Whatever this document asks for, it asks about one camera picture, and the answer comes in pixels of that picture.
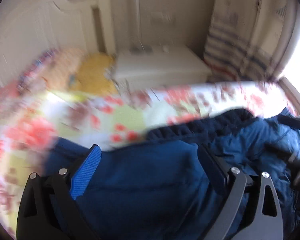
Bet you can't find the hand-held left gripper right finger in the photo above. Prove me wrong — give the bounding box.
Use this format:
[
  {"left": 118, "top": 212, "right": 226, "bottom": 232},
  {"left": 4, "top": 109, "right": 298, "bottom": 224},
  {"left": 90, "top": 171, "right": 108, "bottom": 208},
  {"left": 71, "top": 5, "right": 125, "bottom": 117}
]
[{"left": 197, "top": 144, "right": 284, "bottom": 240}]

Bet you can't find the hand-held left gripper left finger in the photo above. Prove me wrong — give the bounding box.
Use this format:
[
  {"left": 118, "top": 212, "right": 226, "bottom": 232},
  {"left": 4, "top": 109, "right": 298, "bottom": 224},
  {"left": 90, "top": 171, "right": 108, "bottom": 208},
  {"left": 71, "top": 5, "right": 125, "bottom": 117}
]
[{"left": 16, "top": 144, "right": 102, "bottom": 240}]

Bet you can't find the blue quilted jacket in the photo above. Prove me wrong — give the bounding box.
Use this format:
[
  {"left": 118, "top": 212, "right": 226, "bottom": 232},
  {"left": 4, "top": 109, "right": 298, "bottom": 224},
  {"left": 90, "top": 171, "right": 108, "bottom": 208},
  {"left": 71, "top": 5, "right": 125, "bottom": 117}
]
[{"left": 44, "top": 107, "right": 300, "bottom": 240}]

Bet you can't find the pale windowsill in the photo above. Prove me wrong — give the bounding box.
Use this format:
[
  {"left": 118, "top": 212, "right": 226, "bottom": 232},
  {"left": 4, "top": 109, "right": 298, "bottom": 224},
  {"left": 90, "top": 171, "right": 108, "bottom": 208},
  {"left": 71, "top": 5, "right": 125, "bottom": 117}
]
[{"left": 277, "top": 76, "right": 300, "bottom": 117}]

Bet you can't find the floral blanket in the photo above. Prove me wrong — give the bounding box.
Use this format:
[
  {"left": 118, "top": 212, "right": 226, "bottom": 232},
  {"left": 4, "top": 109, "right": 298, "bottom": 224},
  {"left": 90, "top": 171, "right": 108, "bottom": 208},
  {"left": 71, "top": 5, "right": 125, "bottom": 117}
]
[{"left": 0, "top": 79, "right": 298, "bottom": 240}]

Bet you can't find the yellow bed sheet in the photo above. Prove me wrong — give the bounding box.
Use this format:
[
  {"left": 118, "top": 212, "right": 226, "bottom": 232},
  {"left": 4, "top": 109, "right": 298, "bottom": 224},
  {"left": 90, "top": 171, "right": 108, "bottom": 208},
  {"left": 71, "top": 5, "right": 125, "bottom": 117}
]
[{"left": 74, "top": 53, "right": 118, "bottom": 95}]

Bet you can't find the striped curtain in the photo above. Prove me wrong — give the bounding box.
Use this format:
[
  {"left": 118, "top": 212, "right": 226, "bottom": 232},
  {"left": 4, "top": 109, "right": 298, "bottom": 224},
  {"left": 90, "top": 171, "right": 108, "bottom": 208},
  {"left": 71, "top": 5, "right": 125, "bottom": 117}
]
[{"left": 203, "top": 0, "right": 300, "bottom": 83}]

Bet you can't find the beige pillow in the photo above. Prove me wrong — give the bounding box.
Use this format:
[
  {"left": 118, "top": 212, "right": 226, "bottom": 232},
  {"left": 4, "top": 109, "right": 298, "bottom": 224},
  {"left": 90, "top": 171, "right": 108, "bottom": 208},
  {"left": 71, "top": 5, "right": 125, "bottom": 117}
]
[{"left": 57, "top": 47, "right": 86, "bottom": 88}]

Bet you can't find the white nightstand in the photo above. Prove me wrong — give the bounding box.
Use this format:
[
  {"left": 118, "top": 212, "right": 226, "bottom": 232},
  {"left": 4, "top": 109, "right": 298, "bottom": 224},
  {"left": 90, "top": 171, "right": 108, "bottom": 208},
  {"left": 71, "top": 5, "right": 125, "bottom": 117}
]
[{"left": 113, "top": 45, "right": 212, "bottom": 91}]

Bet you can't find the purple patterned pillow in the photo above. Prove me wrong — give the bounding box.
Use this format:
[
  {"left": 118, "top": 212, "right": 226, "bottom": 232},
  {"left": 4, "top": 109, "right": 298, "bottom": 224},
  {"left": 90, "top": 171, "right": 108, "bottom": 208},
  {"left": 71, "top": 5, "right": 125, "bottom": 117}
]
[{"left": 17, "top": 49, "right": 63, "bottom": 87}]

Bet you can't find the white bed headboard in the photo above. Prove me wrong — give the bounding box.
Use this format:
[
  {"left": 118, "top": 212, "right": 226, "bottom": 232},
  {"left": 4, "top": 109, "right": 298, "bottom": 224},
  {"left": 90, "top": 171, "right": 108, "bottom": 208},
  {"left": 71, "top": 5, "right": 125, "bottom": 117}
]
[{"left": 0, "top": 0, "right": 116, "bottom": 92}]

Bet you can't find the slim pole lamp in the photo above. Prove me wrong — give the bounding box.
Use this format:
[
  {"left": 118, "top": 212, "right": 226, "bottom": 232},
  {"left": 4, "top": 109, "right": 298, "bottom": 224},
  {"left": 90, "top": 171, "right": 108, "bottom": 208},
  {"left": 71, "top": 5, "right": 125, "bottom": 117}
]
[{"left": 130, "top": 0, "right": 153, "bottom": 53}]

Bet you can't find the wall socket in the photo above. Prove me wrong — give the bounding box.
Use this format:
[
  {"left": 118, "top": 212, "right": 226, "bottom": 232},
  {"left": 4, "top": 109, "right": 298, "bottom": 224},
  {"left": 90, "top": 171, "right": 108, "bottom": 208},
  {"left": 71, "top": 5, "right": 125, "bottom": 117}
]
[{"left": 149, "top": 12, "right": 175, "bottom": 23}]

